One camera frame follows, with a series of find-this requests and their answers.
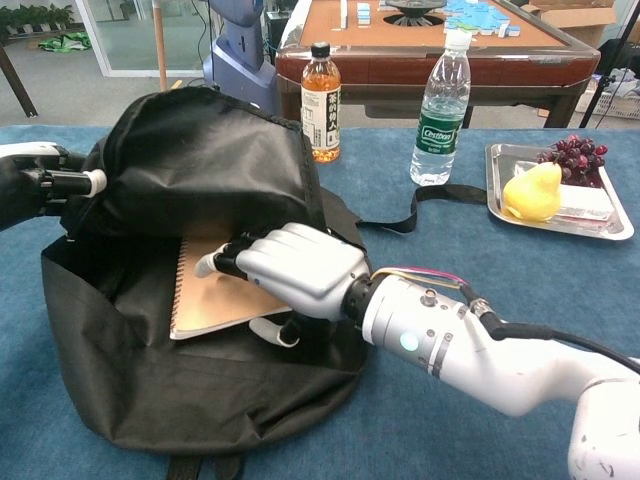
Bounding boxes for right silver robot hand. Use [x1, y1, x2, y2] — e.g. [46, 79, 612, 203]
[193, 222, 371, 349]

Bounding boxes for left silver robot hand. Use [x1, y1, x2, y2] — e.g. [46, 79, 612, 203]
[0, 141, 109, 216]

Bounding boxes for kraft spiral notebook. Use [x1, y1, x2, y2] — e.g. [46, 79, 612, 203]
[168, 219, 294, 342]

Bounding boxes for black fabric backpack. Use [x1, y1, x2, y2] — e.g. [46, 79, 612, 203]
[0, 85, 489, 480]

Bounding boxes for green plastic wrapper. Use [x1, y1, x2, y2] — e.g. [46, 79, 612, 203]
[37, 31, 93, 53]

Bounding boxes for dark slanted table leg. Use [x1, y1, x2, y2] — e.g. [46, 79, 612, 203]
[0, 44, 39, 119]

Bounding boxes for potted green plants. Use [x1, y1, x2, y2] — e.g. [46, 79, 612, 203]
[0, 3, 75, 41]

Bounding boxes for white framed glass partition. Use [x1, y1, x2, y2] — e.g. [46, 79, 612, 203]
[74, 0, 211, 79]

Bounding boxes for wooden pole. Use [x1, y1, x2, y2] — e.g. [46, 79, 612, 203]
[151, 0, 170, 92]

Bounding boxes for amber tea bottle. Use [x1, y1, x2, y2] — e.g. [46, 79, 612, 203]
[300, 41, 343, 164]

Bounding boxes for clear water bottle green label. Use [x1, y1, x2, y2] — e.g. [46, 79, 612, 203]
[409, 30, 473, 186]

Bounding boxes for blue table mat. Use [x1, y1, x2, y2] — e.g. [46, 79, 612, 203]
[0, 124, 640, 480]

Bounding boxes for steel tray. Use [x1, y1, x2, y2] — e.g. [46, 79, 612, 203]
[484, 142, 636, 242]

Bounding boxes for brown mahjong table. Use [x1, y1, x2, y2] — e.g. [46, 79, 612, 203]
[274, 0, 602, 129]

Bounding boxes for yellow pear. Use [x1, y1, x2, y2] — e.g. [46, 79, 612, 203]
[502, 160, 564, 224]

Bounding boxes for white rectangular block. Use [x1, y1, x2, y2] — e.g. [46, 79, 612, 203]
[514, 160, 615, 223]

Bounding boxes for purple grape bunch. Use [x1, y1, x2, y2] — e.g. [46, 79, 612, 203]
[537, 133, 610, 189]

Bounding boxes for blue mahjong tile pile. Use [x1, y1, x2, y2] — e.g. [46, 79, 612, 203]
[442, 0, 521, 39]

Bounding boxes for black tripod stand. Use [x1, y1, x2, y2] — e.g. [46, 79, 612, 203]
[579, 0, 640, 129]

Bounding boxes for white plastic basket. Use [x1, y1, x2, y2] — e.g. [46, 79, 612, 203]
[574, 74, 640, 121]

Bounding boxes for cardboard box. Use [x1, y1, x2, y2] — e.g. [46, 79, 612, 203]
[519, 0, 619, 49]

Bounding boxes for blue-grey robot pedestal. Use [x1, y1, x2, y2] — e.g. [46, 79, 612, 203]
[202, 0, 281, 116]

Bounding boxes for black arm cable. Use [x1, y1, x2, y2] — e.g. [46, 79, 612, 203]
[462, 287, 640, 375]

